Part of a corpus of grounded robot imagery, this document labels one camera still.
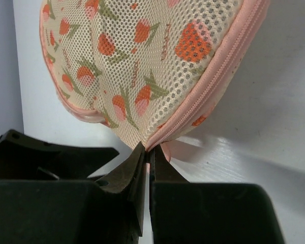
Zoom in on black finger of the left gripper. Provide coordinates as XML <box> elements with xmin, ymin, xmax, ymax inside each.
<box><xmin>0</xmin><ymin>130</ymin><xmax>119</xmax><ymax>180</ymax></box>

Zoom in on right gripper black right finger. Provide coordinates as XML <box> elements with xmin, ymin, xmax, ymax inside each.
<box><xmin>148</xmin><ymin>147</ymin><xmax>284</xmax><ymax>243</ymax></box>

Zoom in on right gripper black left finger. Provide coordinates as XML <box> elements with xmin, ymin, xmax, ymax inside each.
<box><xmin>0</xmin><ymin>145</ymin><xmax>144</xmax><ymax>243</ymax></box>

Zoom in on peach floral mesh laundry bag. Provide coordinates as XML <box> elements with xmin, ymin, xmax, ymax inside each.
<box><xmin>39</xmin><ymin>0</ymin><xmax>270</xmax><ymax>151</ymax></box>

